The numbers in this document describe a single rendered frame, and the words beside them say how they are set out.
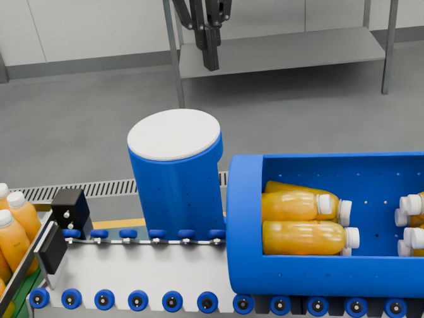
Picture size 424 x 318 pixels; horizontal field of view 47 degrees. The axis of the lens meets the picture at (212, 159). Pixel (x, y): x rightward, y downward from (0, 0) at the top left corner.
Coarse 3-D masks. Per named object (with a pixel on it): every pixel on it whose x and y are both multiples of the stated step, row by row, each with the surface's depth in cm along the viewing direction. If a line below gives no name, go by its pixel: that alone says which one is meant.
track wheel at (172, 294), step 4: (168, 292) 104; (172, 292) 103; (176, 292) 104; (164, 296) 104; (168, 296) 103; (172, 296) 103; (176, 296) 103; (180, 296) 104; (164, 300) 104; (168, 300) 103; (172, 300) 103; (176, 300) 103; (180, 300) 103; (164, 304) 103; (168, 304) 103; (172, 304) 103; (176, 304) 103; (180, 304) 103; (164, 308) 104; (168, 308) 103; (172, 308) 103; (176, 308) 103; (180, 308) 103; (172, 312) 104
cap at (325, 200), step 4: (320, 196) 97; (324, 196) 97; (328, 196) 97; (320, 200) 97; (324, 200) 96; (328, 200) 96; (320, 204) 96; (324, 204) 96; (328, 204) 96; (324, 208) 96; (328, 208) 96; (324, 212) 97; (328, 212) 96
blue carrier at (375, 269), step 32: (256, 160) 97; (288, 160) 105; (320, 160) 105; (352, 160) 104; (384, 160) 103; (416, 160) 103; (256, 192) 90; (352, 192) 111; (384, 192) 110; (416, 192) 109; (256, 224) 88; (352, 224) 112; (384, 224) 111; (256, 256) 89; (288, 256) 88; (320, 256) 88; (352, 256) 87; (384, 256) 86; (256, 288) 94; (288, 288) 93; (320, 288) 92; (352, 288) 90; (384, 288) 89; (416, 288) 88
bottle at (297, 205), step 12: (264, 192) 102; (276, 192) 100; (288, 192) 99; (300, 192) 98; (264, 204) 98; (276, 204) 98; (288, 204) 97; (300, 204) 96; (312, 204) 96; (264, 216) 99; (276, 216) 98; (288, 216) 97; (300, 216) 97; (312, 216) 97
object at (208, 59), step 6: (204, 30) 77; (210, 30) 77; (210, 36) 77; (210, 42) 78; (210, 48) 78; (204, 54) 80; (210, 54) 79; (204, 60) 81; (210, 60) 79; (204, 66) 82; (210, 66) 80
